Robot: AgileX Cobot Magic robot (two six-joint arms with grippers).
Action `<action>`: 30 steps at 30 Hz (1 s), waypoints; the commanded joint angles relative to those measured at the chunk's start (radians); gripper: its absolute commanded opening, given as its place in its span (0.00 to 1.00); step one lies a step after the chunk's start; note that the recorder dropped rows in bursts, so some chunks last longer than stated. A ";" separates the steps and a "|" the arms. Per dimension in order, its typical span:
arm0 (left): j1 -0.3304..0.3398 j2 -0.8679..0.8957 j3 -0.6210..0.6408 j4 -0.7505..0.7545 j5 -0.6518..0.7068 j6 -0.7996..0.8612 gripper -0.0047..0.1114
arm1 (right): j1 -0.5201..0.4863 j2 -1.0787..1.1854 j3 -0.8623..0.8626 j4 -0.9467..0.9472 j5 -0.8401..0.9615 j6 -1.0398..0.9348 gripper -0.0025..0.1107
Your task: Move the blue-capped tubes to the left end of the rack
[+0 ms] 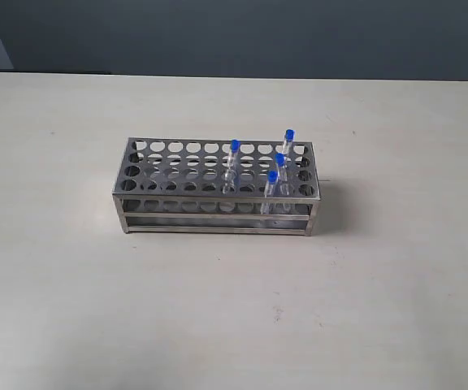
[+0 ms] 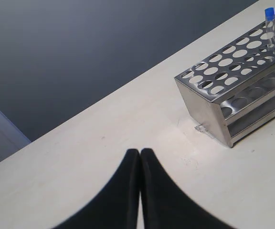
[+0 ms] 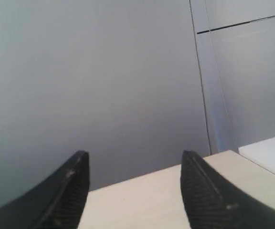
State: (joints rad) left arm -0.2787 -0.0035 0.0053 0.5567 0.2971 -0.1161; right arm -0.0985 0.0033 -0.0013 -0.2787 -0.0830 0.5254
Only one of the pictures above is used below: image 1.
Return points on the blue-capped tube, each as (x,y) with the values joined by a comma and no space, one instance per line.
(284,187)
(269,191)
(287,145)
(230,173)

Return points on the stainless steel test tube rack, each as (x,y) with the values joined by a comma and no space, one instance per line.
(175,185)

